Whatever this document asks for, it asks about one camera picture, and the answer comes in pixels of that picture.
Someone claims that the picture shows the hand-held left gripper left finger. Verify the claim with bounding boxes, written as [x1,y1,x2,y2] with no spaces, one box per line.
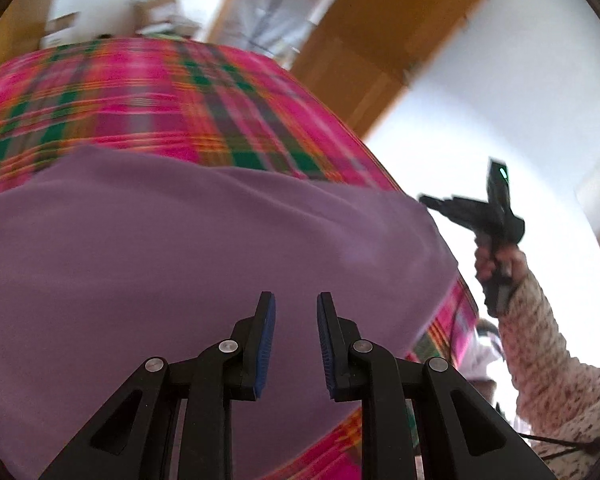
[39,291,277,480]

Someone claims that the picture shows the white printed bag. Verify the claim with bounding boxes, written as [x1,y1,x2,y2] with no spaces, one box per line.
[462,320,503,381]

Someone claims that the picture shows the white cardboard box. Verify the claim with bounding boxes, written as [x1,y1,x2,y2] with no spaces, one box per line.
[40,12,81,50]

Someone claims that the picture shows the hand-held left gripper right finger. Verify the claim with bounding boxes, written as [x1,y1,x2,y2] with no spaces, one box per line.
[316,291,556,480]

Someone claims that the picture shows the brown cardboard box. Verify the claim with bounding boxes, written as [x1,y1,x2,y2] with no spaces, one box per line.
[132,0,183,36]

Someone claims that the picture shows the plastic-covered doorway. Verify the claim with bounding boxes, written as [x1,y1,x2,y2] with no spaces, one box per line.
[207,0,361,68]

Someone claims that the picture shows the pink green plaid bed sheet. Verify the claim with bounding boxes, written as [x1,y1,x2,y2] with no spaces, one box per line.
[0,35,481,480]

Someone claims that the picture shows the purple fleece pants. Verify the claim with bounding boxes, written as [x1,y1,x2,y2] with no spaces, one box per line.
[0,145,458,480]

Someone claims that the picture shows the person's right hand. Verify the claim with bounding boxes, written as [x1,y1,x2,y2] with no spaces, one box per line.
[474,240,529,289]

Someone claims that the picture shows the wooden door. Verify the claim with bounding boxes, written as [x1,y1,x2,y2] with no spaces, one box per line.
[290,0,508,136]

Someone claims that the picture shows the person's right forearm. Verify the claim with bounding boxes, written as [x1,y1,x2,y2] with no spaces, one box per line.
[497,272,600,480]

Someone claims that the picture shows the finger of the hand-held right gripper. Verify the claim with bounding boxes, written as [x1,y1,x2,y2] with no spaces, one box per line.
[419,194,481,221]

